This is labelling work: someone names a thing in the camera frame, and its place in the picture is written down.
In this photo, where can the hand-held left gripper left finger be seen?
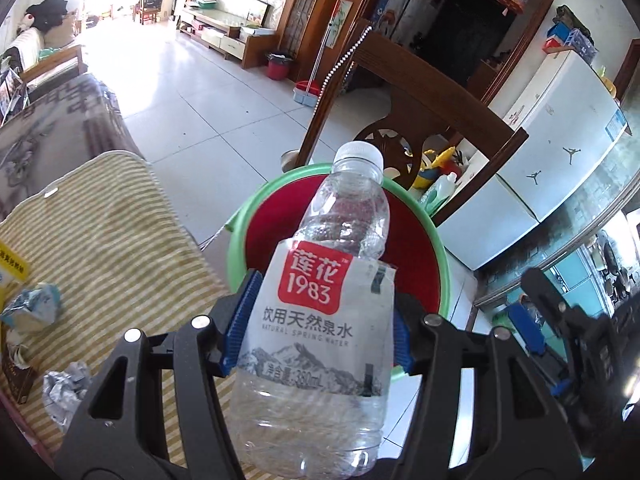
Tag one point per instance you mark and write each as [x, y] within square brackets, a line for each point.
[239, 322]

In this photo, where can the brown cardboard box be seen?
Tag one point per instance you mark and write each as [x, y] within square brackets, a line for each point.
[20, 382]

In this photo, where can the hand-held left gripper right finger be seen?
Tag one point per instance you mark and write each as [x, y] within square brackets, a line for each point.
[403, 340]

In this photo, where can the small red waste bin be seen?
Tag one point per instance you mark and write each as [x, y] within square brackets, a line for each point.
[279, 66]

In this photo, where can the clear plastic water bottle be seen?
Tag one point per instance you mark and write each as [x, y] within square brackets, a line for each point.
[320, 360]

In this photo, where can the green detergent bottle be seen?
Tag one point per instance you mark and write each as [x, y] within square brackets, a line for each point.
[440, 192]

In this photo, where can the white refrigerator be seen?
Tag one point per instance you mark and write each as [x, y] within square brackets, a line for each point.
[545, 160]

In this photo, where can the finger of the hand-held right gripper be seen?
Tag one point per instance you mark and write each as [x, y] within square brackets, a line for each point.
[527, 327]
[562, 390]

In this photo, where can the low television cabinet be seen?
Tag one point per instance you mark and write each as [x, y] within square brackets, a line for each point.
[220, 35]

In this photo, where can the blue white packet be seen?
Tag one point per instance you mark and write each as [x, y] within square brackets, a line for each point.
[30, 307]

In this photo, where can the colourful printed folding boards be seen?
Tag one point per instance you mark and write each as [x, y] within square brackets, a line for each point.
[407, 0]

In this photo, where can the black clothing pile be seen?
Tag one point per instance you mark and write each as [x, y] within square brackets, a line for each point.
[47, 12]

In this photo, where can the dark wooden chair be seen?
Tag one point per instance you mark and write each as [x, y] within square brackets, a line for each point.
[415, 90]

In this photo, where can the sofa with patterned cover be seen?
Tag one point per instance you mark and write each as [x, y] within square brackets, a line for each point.
[60, 125]

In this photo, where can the yellow striped table cloth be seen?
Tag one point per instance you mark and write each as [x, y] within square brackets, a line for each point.
[125, 240]

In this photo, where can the wooden bench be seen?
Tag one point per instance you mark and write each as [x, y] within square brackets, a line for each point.
[50, 57]

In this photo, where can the blue dustpan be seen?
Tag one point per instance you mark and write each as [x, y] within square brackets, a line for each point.
[306, 94]

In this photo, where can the white broom stick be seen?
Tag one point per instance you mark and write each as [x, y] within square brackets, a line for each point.
[320, 55]

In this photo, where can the red bin with green rim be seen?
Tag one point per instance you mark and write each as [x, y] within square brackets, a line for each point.
[415, 260]

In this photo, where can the yellow printed packet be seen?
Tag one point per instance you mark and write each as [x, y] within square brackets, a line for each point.
[10, 270]

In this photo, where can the silver wrapper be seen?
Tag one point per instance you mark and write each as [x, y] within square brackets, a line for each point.
[65, 392]

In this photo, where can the dark green bag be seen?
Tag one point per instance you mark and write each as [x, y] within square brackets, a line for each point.
[566, 16]

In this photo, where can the magazine rack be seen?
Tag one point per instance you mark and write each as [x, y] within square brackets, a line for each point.
[10, 92]

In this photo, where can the blue box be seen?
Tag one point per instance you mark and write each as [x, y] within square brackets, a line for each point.
[582, 45]

